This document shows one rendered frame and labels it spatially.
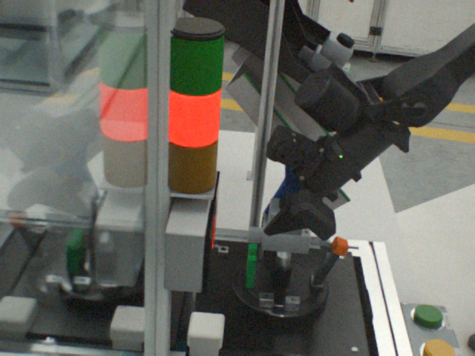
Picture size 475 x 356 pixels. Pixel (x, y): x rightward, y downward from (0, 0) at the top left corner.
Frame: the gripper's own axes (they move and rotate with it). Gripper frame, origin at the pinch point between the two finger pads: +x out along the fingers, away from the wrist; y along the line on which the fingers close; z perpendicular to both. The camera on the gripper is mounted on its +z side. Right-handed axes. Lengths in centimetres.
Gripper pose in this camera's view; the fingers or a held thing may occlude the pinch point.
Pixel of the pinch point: (283, 208)
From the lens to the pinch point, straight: 86.5
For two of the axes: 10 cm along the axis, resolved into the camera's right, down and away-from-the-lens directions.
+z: -7.4, -6.0, -3.0
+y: -0.5, 4.9, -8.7
